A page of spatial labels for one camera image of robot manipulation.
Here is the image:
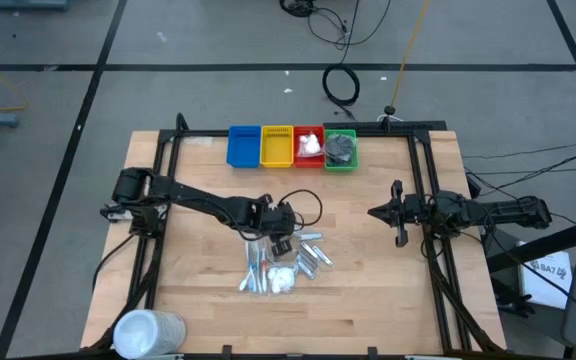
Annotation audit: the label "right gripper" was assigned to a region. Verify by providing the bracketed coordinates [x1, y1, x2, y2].
[367, 179, 424, 249]

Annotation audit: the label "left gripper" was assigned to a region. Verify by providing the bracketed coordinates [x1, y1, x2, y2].
[251, 193, 298, 260]

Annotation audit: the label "bagged red toothbrush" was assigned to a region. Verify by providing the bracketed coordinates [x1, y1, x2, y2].
[259, 236, 271, 294]

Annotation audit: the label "bagged blue toothbrush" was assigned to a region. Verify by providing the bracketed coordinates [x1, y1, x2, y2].
[238, 239, 256, 294]
[250, 238, 263, 294]

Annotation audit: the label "bagged white cotton balls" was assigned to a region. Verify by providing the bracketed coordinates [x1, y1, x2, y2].
[296, 130, 324, 159]
[266, 265, 299, 296]

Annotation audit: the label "green plastic basket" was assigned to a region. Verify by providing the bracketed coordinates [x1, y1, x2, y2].
[323, 128, 359, 174]

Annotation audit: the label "red plastic basket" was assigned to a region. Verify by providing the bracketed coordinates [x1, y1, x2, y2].
[292, 125, 327, 169]

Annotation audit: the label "yellow plastic basket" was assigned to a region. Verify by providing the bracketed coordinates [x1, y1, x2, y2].
[259, 124, 295, 169]

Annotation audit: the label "blue plastic basket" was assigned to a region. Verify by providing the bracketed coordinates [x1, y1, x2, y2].
[225, 124, 263, 169]

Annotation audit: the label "black metal bar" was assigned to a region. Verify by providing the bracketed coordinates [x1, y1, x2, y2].
[485, 212, 576, 274]

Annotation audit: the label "white wrapped roll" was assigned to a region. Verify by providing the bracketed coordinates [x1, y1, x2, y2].
[112, 308, 188, 360]

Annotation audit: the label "white cardboard box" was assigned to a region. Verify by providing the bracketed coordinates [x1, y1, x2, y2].
[517, 242, 575, 311]

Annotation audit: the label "grey metal beam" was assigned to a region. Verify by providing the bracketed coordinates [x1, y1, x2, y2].
[0, 0, 69, 11]

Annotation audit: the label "black rig frame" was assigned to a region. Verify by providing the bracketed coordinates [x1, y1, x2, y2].
[80, 112, 508, 360]

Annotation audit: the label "coiled black floor cable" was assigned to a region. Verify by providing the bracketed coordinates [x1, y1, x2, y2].
[321, 64, 362, 108]

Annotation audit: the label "yellow hanging cable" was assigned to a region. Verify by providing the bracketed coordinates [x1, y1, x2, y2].
[390, 0, 432, 109]

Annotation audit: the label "black floor cable bundle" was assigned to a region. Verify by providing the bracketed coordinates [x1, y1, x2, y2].
[280, 0, 394, 51]

